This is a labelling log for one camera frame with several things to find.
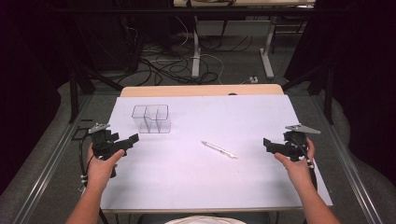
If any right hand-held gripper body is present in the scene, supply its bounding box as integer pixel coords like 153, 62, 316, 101
281, 123, 321, 162

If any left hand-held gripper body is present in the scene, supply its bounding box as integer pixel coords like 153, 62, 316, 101
88, 122, 127, 179

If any clear plastic organizer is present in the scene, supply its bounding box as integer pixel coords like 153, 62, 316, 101
131, 104, 172, 134

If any white pen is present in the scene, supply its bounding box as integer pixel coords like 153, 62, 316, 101
200, 140, 239, 160

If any person's left hand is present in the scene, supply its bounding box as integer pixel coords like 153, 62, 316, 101
85, 144, 126, 191

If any person's right hand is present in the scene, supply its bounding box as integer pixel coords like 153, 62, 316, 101
274, 136, 317, 191

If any black metal stand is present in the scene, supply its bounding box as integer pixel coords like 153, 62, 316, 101
68, 60, 125, 124
281, 64, 334, 126

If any white table cover sheet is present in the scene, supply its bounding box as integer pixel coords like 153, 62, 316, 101
100, 94, 333, 211

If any wooden table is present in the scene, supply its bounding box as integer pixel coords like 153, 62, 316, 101
120, 83, 285, 98

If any white desk leg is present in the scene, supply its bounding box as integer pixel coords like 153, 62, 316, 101
191, 15, 202, 79
259, 17, 278, 79

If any person's white shirt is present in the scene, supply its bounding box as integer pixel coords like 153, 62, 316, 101
163, 215, 248, 224

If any background desk top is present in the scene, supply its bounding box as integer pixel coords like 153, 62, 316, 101
173, 0, 316, 8

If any black floor bracket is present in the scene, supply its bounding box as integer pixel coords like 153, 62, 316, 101
70, 119, 95, 142

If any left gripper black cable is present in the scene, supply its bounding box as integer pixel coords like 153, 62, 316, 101
78, 134, 96, 191

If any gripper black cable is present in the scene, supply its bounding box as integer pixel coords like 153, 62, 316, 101
289, 138, 319, 192
78, 134, 96, 191

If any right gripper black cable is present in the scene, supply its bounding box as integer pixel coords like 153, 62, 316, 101
289, 138, 319, 192

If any metal floor rail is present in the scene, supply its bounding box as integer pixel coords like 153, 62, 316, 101
310, 94, 385, 224
11, 94, 95, 224

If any black floor cables bundle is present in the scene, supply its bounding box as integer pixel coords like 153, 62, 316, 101
122, 18, 255, 87

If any white floor cable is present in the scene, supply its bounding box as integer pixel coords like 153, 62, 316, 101
174, 15, 226, 86

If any black horizontal frame bar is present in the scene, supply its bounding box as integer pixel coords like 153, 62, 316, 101
46, 7, 353, 17

